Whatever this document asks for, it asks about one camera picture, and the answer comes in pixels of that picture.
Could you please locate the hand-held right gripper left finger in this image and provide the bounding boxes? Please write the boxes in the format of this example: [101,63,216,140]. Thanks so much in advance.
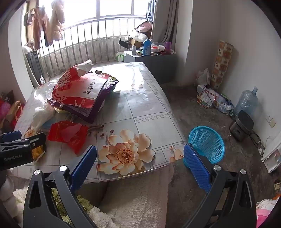
[23,145,98,228]

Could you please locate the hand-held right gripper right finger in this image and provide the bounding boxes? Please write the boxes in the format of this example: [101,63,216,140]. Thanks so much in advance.
[183,143,257,228]

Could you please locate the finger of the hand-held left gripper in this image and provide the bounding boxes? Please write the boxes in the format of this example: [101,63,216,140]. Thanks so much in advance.
[0,131,23,144]
[21,132,47,154]

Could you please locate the yellow snack packet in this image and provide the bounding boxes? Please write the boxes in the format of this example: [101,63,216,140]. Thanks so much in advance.
[32,145,46,161]

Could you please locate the blue plastic mesh basket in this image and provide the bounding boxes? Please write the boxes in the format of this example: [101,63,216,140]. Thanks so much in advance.
[183,126,225,168]

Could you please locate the tan paper bag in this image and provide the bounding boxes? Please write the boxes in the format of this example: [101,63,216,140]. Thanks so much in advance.
[4,101,24,130]

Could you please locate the pink bag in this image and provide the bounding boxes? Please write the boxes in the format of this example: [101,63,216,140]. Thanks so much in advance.
[0,101,11,120]

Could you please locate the crumpled white plastic bag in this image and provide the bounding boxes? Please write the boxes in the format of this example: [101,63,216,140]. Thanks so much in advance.
[33,102,55,132]

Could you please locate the red plastic packet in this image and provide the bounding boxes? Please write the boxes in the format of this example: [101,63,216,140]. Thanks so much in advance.
[48,120,88,154]

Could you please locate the green fluffy cloth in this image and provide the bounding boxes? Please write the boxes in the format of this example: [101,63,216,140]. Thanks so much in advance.
[50,189,95,222]

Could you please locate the white fluffy blanket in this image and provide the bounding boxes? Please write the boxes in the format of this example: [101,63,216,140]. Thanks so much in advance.
[92,163,176,228]

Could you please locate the grey rice cooker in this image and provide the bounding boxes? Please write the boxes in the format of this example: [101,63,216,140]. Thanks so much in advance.
[229,110,254,141]

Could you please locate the red white rice sack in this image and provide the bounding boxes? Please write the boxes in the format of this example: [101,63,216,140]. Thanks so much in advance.
[52,59,94,103]

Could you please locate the crumpled printed plastic bag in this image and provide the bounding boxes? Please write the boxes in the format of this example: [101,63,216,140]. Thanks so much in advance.
[214,93,235,114]

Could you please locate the white red printed bag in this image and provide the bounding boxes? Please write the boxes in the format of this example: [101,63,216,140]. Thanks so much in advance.
[64,72,110,118]

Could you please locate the white water dispenser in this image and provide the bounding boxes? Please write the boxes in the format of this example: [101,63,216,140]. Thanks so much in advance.
[262,149,281,173]

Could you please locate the floral table cover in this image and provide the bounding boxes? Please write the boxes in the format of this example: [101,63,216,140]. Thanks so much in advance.
[13,61,187,183]

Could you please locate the pink cloth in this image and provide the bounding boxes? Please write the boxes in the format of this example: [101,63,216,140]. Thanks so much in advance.
[256,198,278,228]

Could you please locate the large blue water jug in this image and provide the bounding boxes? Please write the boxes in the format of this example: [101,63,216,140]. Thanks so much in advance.
[234,86,259,116]

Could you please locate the purple foil bag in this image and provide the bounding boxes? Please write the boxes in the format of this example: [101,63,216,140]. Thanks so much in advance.
[47,76,119,124]

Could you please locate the patterned rolled floor mat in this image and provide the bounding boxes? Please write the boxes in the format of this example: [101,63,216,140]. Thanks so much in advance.
[210,40,234,89]

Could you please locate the metal balcony railing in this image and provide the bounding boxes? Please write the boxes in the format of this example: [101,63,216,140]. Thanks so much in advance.
[22,18,152,81]

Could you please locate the pink hanging garment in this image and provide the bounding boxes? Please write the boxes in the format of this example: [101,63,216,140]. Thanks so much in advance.
[32,6,53,50]

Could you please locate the grey cabinet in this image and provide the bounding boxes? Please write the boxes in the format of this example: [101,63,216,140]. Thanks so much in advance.
[123,51,178,84]

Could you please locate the beige hanging jacket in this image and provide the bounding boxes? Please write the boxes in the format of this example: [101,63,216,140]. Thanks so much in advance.
[49,0,66,41]

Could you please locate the blue detergent bottle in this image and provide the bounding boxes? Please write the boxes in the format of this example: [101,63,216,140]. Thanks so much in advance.
[143,38,152,56]

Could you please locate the cardboard box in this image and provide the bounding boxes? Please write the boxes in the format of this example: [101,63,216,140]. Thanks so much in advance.
[128,38,143,47]

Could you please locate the pink cushion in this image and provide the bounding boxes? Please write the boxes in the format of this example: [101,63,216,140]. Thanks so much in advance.
[135,21,153,33]

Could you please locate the grey curtain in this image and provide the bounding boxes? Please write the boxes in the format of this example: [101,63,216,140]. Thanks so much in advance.
[151,0,178,44]

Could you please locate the blue hanging cloth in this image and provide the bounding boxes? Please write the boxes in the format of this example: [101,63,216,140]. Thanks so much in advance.
[145,0,156,22]

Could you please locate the black power cable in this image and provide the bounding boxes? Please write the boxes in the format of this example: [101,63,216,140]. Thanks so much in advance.
[251,132,267,154]

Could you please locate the black metal frame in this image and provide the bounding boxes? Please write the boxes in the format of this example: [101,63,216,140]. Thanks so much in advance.
[25,50,45,86]

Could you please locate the wall socket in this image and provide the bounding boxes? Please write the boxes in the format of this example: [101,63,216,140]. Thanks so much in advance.
[266,114,276,129]

